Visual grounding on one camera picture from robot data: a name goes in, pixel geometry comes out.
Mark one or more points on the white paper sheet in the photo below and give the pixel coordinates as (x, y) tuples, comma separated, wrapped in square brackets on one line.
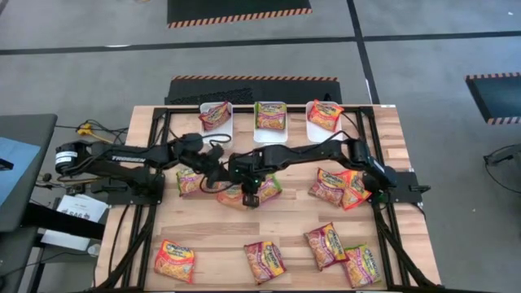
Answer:
[(65, 242)]

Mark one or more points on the black aluminium table frame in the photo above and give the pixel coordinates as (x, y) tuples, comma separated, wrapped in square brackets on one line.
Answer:
[(244, 109)]

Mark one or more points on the green Maruchan ramen pack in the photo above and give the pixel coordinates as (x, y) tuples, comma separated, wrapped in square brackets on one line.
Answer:
[(361, 266), (270, 116), (187, 183), (272, 189)]

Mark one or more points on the red Maruchan ramen pack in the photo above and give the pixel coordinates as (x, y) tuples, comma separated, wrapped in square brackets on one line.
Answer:
[(215, 117), (325, 246), (264, 262), (325, 187)]

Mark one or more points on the blue desk pad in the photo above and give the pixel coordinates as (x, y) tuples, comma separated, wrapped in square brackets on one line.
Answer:
[(16, 179)]

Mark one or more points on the white plastic bin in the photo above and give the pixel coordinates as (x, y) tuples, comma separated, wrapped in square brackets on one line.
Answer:
[(224, 129), (270, 136), (317, 136)]

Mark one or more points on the orange Maruchan ramen pack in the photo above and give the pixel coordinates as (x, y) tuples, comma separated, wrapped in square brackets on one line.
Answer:
[(174, 260), (356, 195), (325, 116), (230, 197)]

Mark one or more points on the black support beam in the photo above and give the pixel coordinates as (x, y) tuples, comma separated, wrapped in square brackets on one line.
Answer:
[(61, 221)]

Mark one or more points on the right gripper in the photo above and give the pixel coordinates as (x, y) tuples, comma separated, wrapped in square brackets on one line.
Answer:
[(248, 171)]

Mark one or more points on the small black round knob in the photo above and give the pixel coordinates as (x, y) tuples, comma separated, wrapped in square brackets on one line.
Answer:
[(47, 177)]

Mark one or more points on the small clear plastic cup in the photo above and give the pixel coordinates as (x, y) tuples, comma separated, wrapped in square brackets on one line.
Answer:
[(93, 250)]

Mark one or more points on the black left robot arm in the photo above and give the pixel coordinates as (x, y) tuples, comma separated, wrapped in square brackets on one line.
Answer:
[(122, 158)]

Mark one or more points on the black desk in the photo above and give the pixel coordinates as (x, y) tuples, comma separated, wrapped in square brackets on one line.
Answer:
[(36, 126)]

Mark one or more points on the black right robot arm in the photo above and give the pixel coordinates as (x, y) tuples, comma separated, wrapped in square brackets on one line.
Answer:
[(305, 152)]

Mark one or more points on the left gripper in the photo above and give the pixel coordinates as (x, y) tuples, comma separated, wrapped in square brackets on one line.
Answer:
[(211, 169)]

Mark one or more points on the black striped-edge floor mat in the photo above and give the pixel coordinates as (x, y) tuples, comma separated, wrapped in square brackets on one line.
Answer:
[(285, 91), (500, 97), (240, 8)]

